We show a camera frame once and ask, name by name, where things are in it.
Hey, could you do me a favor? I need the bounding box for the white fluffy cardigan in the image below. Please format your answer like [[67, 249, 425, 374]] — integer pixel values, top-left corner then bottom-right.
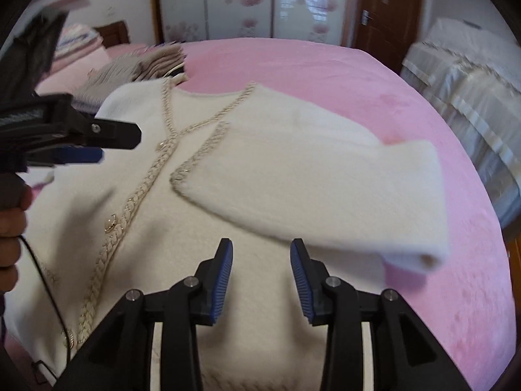
[[6, 80, 450, 390]]

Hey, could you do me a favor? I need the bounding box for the person's left hand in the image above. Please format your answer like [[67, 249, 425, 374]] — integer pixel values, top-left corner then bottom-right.
[[0, 184, 33, 293]]

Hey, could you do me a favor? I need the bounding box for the grey folded sweater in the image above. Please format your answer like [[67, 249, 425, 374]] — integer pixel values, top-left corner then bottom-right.
[[72, 43, 186, 115]]

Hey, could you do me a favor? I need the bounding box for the folded floral quilt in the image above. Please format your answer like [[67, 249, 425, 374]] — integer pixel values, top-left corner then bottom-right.
[[50, 24, 103, 73]]

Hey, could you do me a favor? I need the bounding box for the wooden headboard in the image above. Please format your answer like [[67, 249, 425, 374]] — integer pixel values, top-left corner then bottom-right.
[[93, 20, 130, 48]]

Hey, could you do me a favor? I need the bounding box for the pink bed blanket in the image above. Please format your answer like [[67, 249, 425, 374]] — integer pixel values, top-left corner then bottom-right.
[[0, 37, 518, 391]]

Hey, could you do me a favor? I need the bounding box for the floral sliding wardrobe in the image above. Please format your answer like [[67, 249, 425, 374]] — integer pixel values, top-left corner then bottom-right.
[[152, 0, 355, 46]]

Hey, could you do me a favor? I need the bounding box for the white lace-covered furniture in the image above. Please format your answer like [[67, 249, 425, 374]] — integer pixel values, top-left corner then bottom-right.
[[400, 18, 520, 229]]

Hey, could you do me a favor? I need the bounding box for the brown wooden door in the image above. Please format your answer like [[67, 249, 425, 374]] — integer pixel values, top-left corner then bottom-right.
[[352, 0, 423, 73]]

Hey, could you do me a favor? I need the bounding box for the black cable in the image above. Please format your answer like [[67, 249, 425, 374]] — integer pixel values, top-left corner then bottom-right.
[[18, 233, 76, 383]]

